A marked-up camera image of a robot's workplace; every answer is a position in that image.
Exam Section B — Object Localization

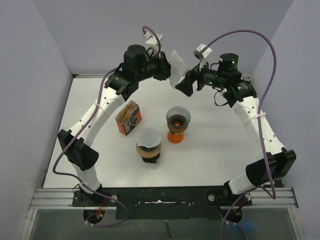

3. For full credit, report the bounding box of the light wooden ring holder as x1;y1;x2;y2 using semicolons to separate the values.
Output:
135;143;162;159

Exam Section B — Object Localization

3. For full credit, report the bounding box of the white paper coffee filter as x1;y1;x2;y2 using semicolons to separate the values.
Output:
133;127;162;148

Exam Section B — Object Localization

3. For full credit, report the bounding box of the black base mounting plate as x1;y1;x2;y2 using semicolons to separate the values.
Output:
72;185;252;220

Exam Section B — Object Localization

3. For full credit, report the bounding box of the blue glass dripper cone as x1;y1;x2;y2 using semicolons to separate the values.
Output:
139;145;157;152

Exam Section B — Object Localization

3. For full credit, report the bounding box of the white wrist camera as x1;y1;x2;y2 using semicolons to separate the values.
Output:
193;43;212;71
143;31;164;57

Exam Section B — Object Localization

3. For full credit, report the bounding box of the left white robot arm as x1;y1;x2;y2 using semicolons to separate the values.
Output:
57;44;171;206

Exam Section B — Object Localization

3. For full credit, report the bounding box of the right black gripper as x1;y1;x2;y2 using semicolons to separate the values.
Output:
175;56;226;97

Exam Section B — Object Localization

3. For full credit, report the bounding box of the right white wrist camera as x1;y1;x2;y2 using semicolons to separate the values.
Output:
193;43;212;71

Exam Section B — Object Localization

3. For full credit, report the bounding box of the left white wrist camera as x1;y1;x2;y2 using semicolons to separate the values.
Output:
143;31;164;57

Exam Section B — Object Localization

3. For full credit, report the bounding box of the orange coffee filter box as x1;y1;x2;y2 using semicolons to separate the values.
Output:
115;100;142;136

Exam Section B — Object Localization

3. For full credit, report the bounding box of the dark wooden ring holder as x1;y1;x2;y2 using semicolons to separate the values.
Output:
167;121;188;135

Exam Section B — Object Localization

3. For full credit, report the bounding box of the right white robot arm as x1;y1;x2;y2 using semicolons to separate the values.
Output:
175;53;297;205

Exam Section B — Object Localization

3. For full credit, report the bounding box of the orange glass carafe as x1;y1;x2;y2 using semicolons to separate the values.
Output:
166;130;185;144

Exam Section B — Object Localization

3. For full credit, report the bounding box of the grey glass dripper cone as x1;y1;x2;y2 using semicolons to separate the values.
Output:
165;106;191;128

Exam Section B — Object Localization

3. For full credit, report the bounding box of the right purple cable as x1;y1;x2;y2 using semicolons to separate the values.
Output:
199;29;278;240

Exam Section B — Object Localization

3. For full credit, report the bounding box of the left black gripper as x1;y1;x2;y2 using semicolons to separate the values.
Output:
135;50;176;82

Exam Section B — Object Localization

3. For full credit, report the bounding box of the dark green glass dripper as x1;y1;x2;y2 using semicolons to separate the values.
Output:
142;154;160;164

